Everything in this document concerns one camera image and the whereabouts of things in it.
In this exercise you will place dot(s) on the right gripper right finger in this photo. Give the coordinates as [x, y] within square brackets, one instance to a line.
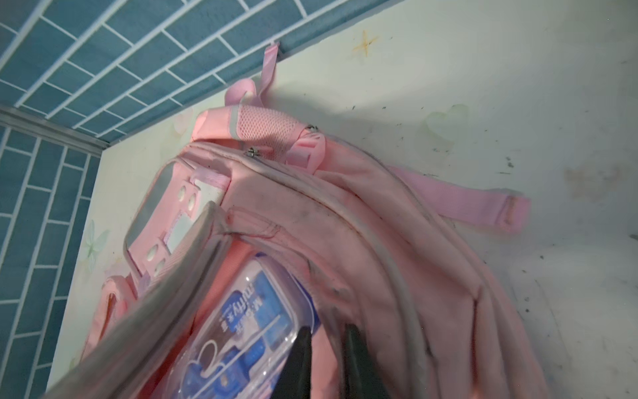
[361, 377]

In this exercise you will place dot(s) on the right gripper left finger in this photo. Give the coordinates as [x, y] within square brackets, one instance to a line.
[295, 379]

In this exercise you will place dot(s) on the blue pencil case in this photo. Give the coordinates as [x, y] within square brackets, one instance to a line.
[240, 348]

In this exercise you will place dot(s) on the pink student backpack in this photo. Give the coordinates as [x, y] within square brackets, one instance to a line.
[373, 245]

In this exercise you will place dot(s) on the left corner aluminium post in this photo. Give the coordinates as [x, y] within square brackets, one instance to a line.
[36, 126]

